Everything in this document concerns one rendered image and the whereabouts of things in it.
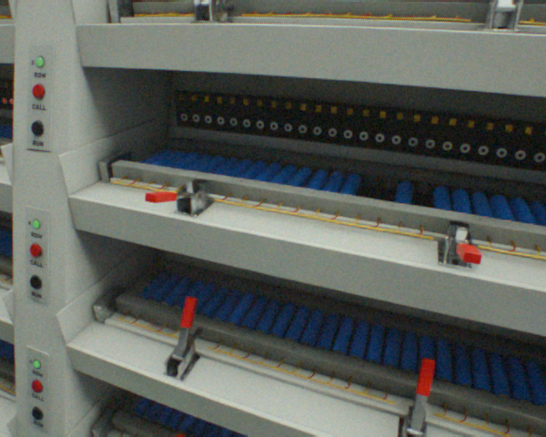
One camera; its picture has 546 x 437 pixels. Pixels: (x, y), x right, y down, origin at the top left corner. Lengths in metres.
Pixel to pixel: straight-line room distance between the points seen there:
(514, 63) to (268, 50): 0.21
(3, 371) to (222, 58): 0.65
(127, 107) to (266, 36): 0.26
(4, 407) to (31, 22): 0.59
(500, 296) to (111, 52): 0.46
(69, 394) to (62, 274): 0.17
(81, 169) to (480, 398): 0.52
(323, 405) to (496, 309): 0.21
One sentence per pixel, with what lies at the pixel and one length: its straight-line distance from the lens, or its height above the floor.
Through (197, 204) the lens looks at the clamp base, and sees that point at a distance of 0.42.
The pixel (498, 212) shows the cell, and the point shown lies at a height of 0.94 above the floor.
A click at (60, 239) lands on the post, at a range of 0.53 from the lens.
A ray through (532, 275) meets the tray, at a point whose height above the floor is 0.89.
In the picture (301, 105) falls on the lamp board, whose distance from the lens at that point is 0.52.
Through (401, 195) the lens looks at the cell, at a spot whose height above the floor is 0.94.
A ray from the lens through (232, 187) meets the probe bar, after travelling 0.43.
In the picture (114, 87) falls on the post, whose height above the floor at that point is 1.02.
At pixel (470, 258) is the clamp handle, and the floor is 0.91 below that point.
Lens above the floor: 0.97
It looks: 10 degrees down
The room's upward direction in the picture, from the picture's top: 7 degrees clockwise
